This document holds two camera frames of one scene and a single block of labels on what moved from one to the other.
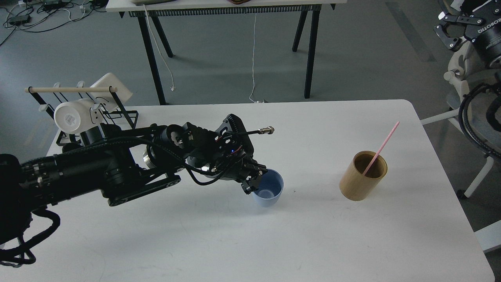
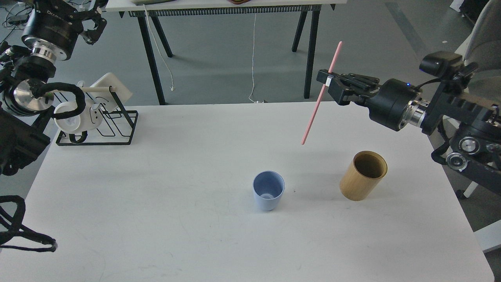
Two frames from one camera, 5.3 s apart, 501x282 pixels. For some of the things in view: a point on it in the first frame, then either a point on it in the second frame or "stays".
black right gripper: (486, 37) -> (396, 104)
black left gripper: (224, 153) -> (53, 26)
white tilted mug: (123, 93) stays
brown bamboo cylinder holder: (363, 176) stays
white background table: (152, 9) stays
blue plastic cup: (271, 185) stays
